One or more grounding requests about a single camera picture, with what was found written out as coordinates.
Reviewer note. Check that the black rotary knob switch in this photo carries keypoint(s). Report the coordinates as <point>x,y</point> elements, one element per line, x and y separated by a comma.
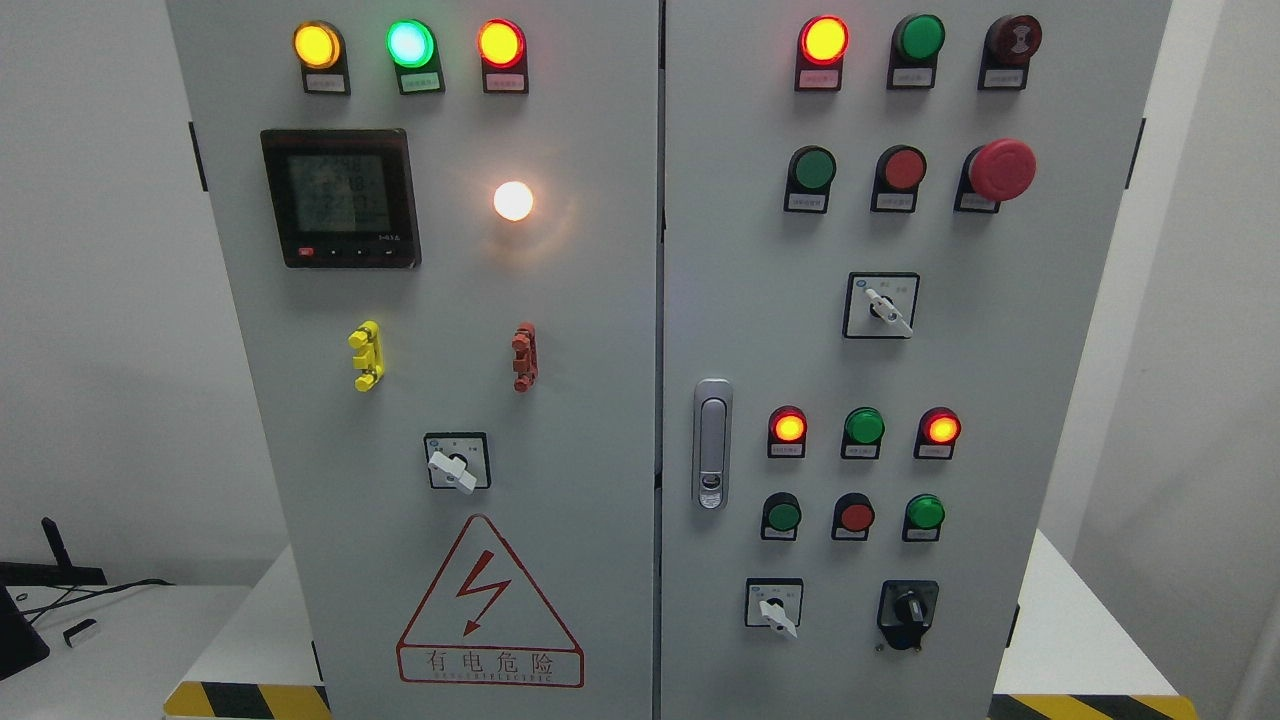
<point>906,612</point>

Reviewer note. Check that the grey electrical control cabinet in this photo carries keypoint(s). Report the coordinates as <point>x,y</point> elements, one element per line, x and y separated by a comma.
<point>656,137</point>

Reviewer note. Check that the red terminal connector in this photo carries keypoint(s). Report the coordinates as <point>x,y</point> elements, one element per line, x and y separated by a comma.
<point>525,357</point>

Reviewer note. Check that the red lit indicator middle left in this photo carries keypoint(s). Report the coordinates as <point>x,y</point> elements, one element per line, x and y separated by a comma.
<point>787,432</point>

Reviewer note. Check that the white glowing lamp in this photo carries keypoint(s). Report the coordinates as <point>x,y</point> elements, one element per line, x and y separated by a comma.
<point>513,201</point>

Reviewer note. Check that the green push button lower left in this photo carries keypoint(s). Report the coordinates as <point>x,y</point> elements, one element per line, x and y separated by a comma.
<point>781,516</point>

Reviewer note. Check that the green push button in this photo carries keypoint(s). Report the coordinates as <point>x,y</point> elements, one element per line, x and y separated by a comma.
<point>809,179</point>
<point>924,516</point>
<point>781,516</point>

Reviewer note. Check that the green indicator middle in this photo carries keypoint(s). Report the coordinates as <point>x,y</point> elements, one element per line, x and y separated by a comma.
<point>863,433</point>

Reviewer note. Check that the green push button upper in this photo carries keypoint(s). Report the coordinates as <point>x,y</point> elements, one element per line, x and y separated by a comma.
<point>809,179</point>

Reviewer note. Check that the red push button lower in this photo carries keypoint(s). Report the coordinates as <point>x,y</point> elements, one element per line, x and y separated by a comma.
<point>852,518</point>

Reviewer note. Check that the red push button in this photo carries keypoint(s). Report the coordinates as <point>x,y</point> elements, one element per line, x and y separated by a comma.
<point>852,518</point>
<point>899,172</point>

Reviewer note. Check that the yellow terminal connector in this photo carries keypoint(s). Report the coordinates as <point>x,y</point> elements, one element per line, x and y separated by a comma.
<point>368,355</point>

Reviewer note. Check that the red indicator middle right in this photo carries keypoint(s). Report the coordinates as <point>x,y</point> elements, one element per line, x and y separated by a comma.
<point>937,434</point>

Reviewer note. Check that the red electrical hazard sticker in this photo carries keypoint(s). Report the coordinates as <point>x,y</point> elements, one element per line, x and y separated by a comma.
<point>485,621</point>

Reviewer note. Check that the green push button lower right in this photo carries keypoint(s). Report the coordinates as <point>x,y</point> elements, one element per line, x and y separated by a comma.
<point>924,516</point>

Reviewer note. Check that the red push button upper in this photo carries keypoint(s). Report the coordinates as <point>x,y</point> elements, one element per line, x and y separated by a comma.
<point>899,172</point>

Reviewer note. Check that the black digital power meter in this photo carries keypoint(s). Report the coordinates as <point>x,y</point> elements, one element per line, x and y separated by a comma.
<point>343,198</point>

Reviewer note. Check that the red lit indicator light left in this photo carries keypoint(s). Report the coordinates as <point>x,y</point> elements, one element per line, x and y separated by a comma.
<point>502,50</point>

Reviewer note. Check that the red lit indicator top right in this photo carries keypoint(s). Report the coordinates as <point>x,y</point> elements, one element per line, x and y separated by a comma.
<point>821,47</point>

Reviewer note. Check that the green lit indicator light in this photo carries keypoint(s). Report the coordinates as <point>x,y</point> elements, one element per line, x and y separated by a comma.
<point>415,55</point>

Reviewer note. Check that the red emergency stop mushroom button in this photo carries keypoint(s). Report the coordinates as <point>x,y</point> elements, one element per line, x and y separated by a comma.
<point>995,172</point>

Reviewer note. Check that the green indicator top right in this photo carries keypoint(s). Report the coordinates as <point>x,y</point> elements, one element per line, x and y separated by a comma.
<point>915,45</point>

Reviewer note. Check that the yellow indicator light top left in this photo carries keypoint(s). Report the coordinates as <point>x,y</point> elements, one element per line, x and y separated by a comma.
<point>323,59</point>

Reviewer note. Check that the dark red buzzer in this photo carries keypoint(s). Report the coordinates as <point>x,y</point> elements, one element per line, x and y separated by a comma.
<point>1010,43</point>

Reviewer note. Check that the black antenna device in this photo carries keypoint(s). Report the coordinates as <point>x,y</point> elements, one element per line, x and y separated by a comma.
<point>62,572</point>

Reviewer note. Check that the small black white adapter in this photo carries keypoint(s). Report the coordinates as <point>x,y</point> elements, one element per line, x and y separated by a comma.
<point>75,635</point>

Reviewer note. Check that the black monitor corner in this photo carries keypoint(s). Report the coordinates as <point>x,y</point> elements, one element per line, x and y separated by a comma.
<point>20,644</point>

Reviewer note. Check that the silver door latch handle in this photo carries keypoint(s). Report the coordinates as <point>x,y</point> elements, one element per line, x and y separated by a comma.
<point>711,442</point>

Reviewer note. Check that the white selector switch left door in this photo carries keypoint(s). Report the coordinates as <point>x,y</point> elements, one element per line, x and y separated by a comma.
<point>458,460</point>

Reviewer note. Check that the white selector switch upper right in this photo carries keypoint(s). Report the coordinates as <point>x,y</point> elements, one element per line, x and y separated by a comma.
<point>880,305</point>

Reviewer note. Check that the white selector switch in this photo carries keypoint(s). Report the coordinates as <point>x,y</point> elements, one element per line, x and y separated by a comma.
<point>880,305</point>
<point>774,603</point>

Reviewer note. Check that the white selector switch lower right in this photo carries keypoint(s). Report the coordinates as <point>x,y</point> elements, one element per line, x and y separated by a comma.
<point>774,603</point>

